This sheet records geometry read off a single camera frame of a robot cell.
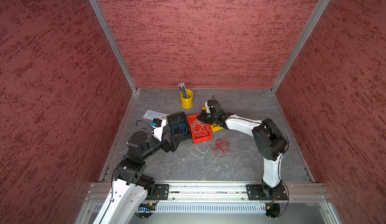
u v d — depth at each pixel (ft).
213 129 3.03
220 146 2.94
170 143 2.00
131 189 1.58
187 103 3.49
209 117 2.66
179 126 3.11
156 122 1.91
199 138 2.89
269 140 1.70
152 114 3.40
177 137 2.07
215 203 2.38
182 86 3.28
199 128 3.18
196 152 2.88
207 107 2.52
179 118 3.40
